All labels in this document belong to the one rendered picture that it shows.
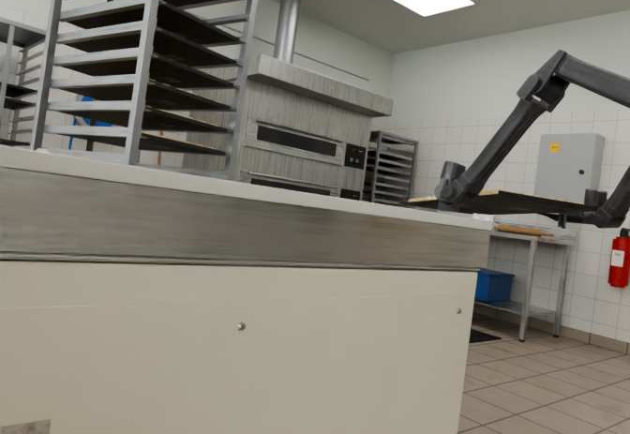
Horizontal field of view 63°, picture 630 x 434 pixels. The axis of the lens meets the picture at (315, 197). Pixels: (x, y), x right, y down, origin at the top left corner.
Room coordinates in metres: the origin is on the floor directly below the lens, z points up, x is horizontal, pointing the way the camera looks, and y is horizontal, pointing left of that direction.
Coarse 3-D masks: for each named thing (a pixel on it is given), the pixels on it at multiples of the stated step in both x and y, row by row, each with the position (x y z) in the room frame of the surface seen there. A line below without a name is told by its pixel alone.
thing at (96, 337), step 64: (0, 256) 0.29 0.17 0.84; (64, 256) 0.31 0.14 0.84; (128, 256) 0.34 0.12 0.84; (0, 320) 0.29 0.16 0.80; (64, 320) 0.31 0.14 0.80; (128, 320) 0.34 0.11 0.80; (192, 320) 0.37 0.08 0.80; (256, 320) 0.41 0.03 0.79; (320, 320) 0.45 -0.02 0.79; (384, 320) 0.51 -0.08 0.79; (448, 320) 0.59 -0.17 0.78; (0, 384) 0.29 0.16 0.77; (64, 384) 0.31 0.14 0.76; (128, 384) 0.34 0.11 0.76; (192, 384) 0.37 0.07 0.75; (256, 384) 0.41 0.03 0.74; (320, 384) 0.46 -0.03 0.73; (384, 384) 0.52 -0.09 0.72; (448, 384) 0.60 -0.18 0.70
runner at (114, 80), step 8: (56, 80) 1.98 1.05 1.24; (64, 80) 1.95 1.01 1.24; (72, 80) 1.92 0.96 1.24; (80, 80) 1.89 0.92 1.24; (88, 80) 1.86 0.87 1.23; (96, 80) 1.83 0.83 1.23; (104, 80) 1.80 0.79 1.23; (112, 80) 1.77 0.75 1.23; (120, 80) 1.75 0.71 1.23; (128, 80) 1.72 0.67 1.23; (56, 88) 2.03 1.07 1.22
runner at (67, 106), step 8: (48, 104) 2.01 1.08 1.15; (56, 104) 1.97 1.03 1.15; (64, 104) 1.94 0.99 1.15; (72, 104) 1.90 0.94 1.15; (80, 104) 1.88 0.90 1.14; (88, 104) 1.84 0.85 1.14; (96, 104) 1.82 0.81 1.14; (104, 104) 1.79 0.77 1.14; (112, 104) 1.76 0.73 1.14; (120, 104) 1.73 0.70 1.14; (128, 104) 1.71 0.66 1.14; (144, 104) 1.66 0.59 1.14
